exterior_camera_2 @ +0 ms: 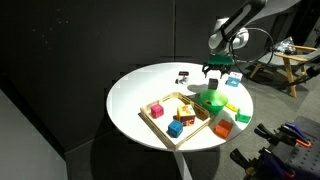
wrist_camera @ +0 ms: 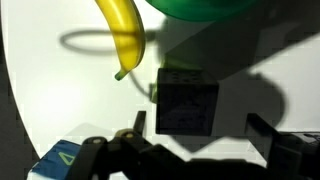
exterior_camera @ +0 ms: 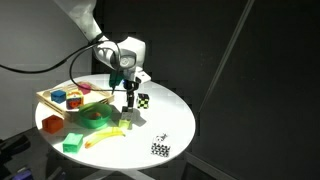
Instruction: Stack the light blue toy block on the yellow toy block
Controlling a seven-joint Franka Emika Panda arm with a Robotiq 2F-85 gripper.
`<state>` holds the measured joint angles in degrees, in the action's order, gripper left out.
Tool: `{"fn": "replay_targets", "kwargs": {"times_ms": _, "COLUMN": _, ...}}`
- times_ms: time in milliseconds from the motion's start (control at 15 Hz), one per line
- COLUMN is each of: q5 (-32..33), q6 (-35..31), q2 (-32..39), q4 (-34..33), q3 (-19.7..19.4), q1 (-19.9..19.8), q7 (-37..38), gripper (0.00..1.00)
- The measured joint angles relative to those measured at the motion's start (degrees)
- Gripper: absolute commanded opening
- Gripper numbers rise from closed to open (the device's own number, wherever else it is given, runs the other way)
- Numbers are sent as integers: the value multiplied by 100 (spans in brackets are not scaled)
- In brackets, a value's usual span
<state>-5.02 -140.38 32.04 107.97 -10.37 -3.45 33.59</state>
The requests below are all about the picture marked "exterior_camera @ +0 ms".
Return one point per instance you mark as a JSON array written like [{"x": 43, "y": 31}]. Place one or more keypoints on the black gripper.
[{"x": 130, "y": 87}]

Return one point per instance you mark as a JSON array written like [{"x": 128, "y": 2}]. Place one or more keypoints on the orange toy block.
[{"x": 52, "y": 124}]

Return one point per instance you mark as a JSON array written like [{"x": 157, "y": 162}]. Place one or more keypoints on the black white patterned card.
[{"x": 160, "y": 146}]

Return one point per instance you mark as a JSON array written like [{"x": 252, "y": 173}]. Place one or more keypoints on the green toy block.
[{"x": 72, "y": 143}]

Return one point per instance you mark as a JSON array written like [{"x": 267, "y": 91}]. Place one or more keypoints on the white table pedestal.
[{"x": 117, "y": 174}]

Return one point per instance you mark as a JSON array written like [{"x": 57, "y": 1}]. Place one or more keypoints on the yellow toy block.
[{"x": 124, "y": 124}]

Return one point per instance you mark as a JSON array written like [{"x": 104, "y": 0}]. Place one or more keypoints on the checkered puzzle cube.
[{"x": 143, "y": 101}]

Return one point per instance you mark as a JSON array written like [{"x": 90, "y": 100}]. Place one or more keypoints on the multicolour picture block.
[{"x": 74, "y": 99}]

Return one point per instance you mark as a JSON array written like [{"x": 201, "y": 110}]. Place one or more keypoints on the wooden tray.
[{"x": 97, "y": 94}]

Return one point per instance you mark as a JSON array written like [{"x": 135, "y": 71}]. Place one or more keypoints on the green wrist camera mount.
[{"x": 115, "y": 79}]

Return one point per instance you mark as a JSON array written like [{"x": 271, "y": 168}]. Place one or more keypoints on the dark blue toy block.
[{"x": 58, "y": 96}]

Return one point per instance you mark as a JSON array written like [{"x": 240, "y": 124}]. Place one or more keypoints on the orange ball in bowl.
[{"x": 96, "y": 115}]

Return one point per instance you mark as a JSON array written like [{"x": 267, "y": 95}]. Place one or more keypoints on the pink toy block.
[{"x": 85, "y": 88}]

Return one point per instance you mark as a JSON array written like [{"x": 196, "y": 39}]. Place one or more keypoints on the green plastic bowl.
[{"x": 85, "y": 114}]

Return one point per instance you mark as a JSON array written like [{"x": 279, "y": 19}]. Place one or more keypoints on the yellow toy banana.
[{"x": 103, "y": 134}]

